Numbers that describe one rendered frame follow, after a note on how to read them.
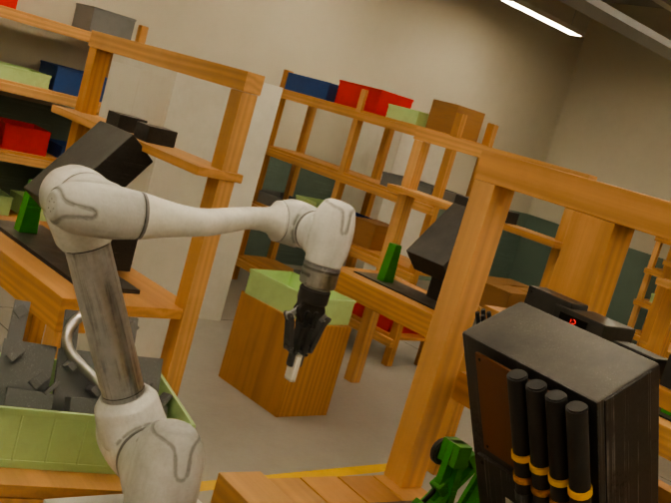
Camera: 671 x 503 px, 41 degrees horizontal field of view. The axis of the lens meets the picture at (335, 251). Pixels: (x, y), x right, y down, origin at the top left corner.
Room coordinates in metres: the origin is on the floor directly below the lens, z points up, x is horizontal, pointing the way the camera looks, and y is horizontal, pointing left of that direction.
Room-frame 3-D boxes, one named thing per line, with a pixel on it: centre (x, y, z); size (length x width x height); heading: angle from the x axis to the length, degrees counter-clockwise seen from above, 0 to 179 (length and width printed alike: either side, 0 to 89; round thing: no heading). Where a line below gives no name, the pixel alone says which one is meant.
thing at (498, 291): (11.32, -2.28, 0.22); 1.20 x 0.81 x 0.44; 137
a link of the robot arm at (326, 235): (2.10, 0.03, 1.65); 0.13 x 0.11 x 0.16; 34
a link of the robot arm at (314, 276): (2.09, 0.02, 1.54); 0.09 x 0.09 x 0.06
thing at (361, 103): (8.41, 0.02, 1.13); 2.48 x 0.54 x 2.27; 44
